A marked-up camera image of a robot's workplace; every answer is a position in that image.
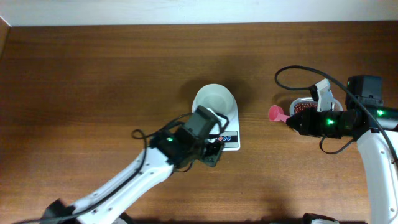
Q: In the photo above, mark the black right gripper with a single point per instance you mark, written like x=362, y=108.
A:
x=306, y=121

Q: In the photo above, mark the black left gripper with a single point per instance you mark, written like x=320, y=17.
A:
x=213, y=152

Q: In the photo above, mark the pink plastic measuring scoop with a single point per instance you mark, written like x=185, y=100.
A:
x=276, y=114

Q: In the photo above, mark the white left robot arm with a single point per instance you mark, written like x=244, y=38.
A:
x=172, y=148

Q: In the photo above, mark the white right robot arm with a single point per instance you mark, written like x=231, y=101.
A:
x=373, y=127

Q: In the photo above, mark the white digital kitchen scale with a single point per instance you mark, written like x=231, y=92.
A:
x=231, y=135

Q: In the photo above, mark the white round bowl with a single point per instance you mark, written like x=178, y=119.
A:
x=218, y=98

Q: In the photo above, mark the clear container of red beans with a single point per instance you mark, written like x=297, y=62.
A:
x=300, y=104

